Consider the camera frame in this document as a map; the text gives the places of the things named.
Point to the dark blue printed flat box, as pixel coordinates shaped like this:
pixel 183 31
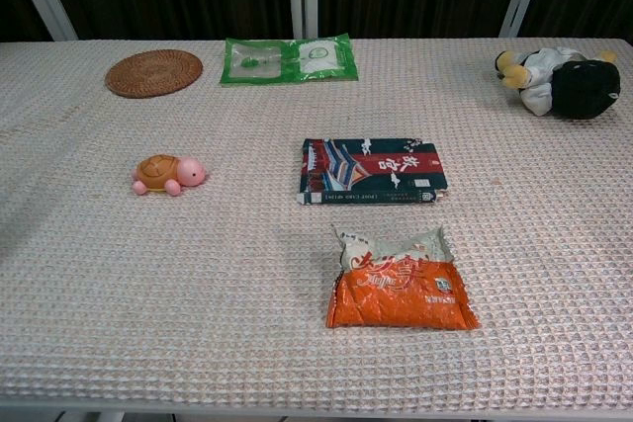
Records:
pixel 371 172

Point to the black white plush penguin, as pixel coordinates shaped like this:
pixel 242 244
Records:
pixel 569 81

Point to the orange white snack packet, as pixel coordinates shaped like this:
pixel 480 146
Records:
pixel 395 293

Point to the white waffle-weave tablecloth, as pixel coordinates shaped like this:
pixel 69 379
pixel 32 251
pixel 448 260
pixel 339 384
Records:
pixel 247 293

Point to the green clear plastic package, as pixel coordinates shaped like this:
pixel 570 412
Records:
pixel 289 60

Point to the pink orange toy turtle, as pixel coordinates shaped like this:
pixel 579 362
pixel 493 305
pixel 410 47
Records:
pixel 159 172

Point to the round woven rattan coaster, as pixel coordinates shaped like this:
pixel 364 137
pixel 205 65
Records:
pixel 153 72

